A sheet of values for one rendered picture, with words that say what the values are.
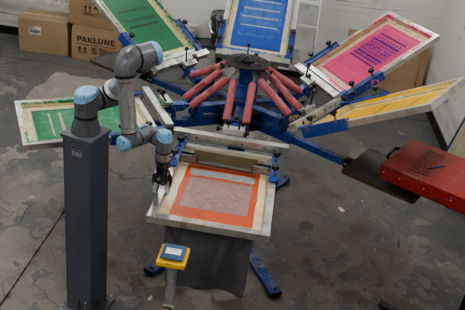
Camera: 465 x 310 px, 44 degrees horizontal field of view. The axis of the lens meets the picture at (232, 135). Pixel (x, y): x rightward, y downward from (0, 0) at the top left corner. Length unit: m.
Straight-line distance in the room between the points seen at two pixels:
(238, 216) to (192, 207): 0.23
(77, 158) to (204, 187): 0.67
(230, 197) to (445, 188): 1.14
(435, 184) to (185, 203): 1.32
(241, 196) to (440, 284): 1.90
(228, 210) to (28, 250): 1.74
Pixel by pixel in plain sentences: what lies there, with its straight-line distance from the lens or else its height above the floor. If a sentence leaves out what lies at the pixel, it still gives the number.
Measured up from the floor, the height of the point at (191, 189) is 0.97.
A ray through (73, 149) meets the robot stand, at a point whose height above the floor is 1.12.
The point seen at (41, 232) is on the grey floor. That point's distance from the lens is 4.35.
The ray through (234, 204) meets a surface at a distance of 2.95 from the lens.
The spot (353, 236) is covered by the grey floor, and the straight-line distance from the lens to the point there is 4.60.
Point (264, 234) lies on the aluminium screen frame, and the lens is 2.71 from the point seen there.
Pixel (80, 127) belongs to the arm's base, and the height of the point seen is 1.25.
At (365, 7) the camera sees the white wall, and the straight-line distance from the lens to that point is 7.15.
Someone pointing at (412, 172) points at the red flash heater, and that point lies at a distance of 3.31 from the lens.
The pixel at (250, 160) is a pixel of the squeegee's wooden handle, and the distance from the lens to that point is 3.18.
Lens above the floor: 2.62
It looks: 27 degrees down
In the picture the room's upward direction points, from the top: 7 degrees clockwise
